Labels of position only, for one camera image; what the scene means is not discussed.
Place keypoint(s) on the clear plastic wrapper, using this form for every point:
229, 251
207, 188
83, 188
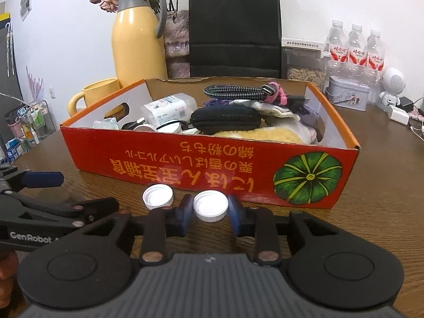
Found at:
106, 124

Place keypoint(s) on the black paper bag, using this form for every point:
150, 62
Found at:
235, 23

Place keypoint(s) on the pink fuzzy vase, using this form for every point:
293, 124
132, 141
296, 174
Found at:
175, 39

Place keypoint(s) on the pink patterned cloth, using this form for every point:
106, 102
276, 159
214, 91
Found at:
416, 114

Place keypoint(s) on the dark grey cabinet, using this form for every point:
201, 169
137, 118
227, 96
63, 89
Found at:
5, 89

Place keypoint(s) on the grey printed tin box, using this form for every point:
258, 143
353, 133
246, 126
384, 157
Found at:
347, 96

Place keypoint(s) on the white plastic cap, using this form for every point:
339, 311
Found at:
210, 203
158, 197

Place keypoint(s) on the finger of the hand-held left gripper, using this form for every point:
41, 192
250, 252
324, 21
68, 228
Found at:
49, 210
43, 179

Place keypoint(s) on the clear container of seeds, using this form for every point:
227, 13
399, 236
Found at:
304, 73

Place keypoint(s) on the white patterned cloth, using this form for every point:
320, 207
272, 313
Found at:
271, 109

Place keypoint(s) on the person's left hand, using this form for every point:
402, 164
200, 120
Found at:
6, 271

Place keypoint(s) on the yellow thermos jug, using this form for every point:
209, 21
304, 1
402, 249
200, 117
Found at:
139, 39

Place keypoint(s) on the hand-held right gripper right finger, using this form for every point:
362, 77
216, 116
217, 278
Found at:
236, 217

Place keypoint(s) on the yellow mug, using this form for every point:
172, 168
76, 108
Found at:
99, 96

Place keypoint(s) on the purple flower wall sticker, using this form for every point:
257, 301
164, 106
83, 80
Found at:
34, 84

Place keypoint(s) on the red orange cardboard box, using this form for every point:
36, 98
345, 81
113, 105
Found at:
198, 162

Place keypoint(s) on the white robot toy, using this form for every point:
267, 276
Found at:
392, 79

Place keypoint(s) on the wall poster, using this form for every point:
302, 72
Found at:
26, 1

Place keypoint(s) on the white charger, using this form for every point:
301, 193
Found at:
399, 115

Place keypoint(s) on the purple cloth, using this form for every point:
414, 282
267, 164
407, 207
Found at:
309, 117

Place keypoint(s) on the white flat box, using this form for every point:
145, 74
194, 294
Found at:
304, 43

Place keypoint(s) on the black power adapter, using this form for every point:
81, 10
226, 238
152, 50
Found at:
404, 103

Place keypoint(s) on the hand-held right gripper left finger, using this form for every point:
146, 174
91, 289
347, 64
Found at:
185, 217

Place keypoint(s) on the white wall socket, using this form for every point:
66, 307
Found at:
52, 92

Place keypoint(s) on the yellow fluffy cloth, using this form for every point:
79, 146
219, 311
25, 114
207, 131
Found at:
258, 136

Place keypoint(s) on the dark zip pouch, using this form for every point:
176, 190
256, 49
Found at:
225, 121

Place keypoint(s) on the blue white box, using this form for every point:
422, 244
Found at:
13, 152

